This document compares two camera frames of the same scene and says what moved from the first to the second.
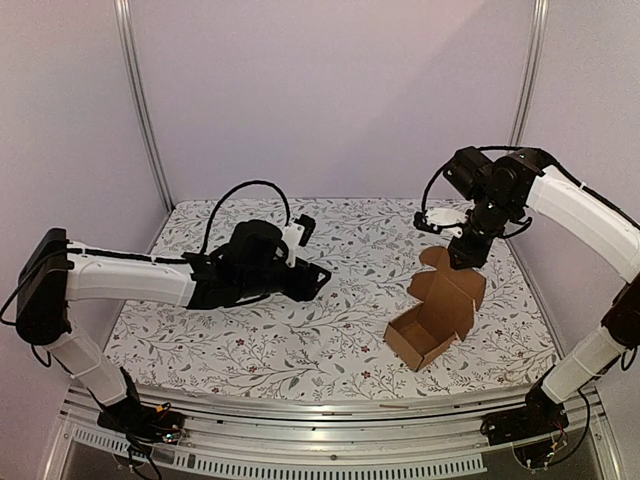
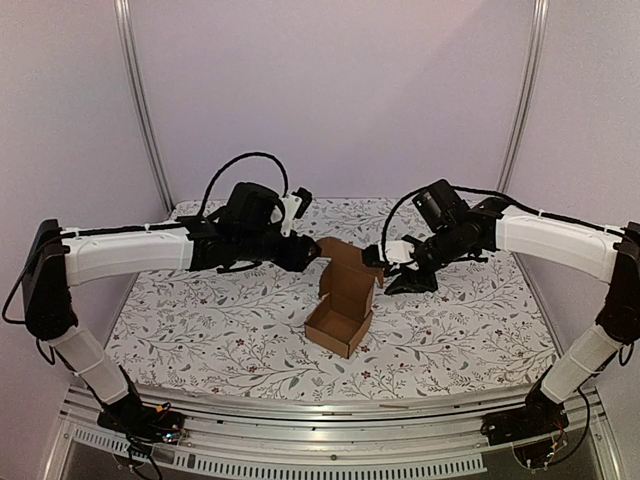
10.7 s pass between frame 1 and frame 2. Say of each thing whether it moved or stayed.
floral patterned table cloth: stayed
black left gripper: moved
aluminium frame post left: stayed
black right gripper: moved
